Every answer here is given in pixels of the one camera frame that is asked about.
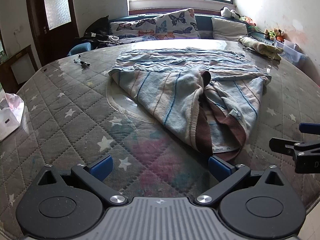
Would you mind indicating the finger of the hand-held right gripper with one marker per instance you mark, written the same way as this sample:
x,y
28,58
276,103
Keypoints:
x,y
308,127
280,145

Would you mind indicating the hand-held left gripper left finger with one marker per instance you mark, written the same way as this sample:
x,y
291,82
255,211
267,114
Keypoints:
x,y
102,168

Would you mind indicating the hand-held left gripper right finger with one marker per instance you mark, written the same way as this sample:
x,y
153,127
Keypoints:
x,y
218,167

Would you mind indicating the blue striped shirt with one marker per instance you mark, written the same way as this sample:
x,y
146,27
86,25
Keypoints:
x,y
162,92

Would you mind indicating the clear plastic storage box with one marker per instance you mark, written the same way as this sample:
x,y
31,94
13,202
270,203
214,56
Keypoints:
x,y
292,52

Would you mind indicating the pale yellow cloth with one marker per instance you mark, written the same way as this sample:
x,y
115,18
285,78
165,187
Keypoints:
x,y
260,46

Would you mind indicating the yellow green plush toy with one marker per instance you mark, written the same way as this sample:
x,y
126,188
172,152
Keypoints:
x,y
273,33

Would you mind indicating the small dark tool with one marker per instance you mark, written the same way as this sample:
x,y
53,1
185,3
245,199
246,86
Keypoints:
x,y
83,64

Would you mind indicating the pink folded cloth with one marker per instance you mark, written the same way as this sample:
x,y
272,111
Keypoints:
x,y
10,115

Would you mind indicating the colourful plush toy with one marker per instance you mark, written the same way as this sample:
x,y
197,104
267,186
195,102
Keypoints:
x,y
250,22

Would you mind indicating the blue sofa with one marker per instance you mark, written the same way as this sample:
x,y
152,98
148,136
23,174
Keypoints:
x,y
82,47

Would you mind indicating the white pillow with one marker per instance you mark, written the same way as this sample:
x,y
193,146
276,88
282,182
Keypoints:
x,y
227,28

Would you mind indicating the black white garment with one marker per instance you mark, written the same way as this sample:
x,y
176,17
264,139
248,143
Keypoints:
x,y
106,40

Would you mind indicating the dark wooden cabinet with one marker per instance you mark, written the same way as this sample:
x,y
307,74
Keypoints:
x,y
7,75

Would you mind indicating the black bag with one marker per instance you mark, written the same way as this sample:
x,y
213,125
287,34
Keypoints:
x,y
97,27

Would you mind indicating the butterfly print pillow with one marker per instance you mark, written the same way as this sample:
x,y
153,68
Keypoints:
x,y
130,28
175,22

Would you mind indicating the panda plush toy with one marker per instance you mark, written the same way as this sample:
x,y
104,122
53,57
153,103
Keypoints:
x,y
226,12

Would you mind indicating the dark wooden glass door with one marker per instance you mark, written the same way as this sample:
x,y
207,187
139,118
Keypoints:
x,y
37,30

